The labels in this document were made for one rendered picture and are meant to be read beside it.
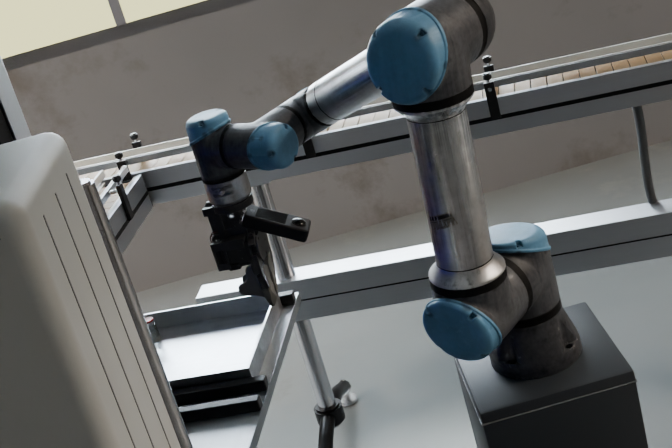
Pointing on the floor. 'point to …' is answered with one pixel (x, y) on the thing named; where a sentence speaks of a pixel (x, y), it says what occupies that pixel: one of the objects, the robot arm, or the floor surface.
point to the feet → (328, 419)
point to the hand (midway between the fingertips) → (275, 297)
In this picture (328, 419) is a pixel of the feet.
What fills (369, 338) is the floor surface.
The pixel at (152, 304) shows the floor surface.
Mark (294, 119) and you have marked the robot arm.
